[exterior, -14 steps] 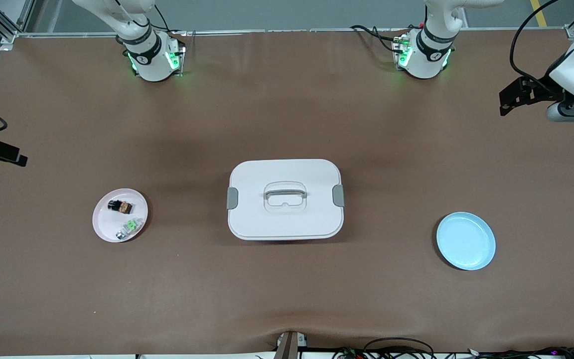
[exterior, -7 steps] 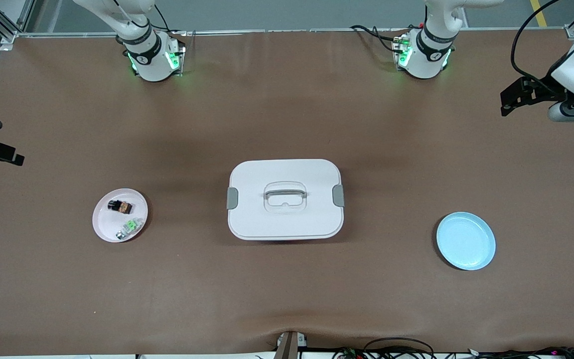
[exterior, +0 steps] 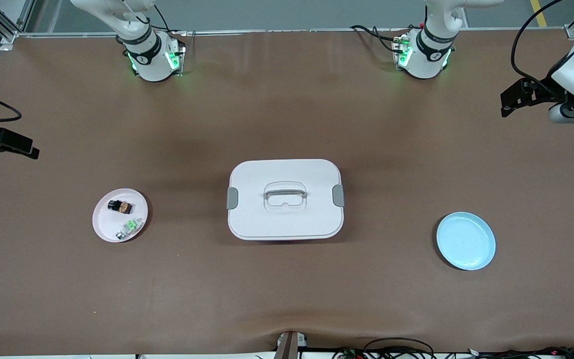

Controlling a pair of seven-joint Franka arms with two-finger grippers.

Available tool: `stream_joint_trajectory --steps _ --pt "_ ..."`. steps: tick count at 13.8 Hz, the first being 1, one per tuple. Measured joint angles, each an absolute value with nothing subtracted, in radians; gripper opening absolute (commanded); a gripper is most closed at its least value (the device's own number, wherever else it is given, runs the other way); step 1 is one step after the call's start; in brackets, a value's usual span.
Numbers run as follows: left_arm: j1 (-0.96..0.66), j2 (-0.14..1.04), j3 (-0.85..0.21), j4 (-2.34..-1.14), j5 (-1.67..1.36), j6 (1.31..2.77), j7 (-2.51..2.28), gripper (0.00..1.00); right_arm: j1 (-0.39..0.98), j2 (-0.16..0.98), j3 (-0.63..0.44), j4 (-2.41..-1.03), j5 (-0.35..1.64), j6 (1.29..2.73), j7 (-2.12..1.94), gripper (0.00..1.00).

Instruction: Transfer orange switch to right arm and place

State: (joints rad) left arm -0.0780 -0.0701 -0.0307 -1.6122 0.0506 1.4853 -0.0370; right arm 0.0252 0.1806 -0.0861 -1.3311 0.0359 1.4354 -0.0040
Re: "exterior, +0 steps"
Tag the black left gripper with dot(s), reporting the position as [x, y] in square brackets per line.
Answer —
[539, 94]

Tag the black orange switch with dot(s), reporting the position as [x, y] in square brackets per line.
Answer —
[120, 206]

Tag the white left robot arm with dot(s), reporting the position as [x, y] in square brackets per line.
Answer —
[426, 60]

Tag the pink plate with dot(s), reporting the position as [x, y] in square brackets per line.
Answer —
[110, 224]

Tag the blue plate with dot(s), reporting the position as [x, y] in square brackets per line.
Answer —
[466, 242]

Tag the grey box latch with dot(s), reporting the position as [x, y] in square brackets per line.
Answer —
[232, 198]
[338, 195]

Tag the white lidded storage box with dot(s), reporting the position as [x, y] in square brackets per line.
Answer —
[312, 219]

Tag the brown table mat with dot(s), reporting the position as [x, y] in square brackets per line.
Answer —
[287, 289]

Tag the green switch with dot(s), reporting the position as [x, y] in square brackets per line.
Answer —
[129, 228]

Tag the silver table edge rail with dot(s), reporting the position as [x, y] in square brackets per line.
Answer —
[277, 31]

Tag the grey mount post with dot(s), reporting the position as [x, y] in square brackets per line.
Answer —
[285, 346]

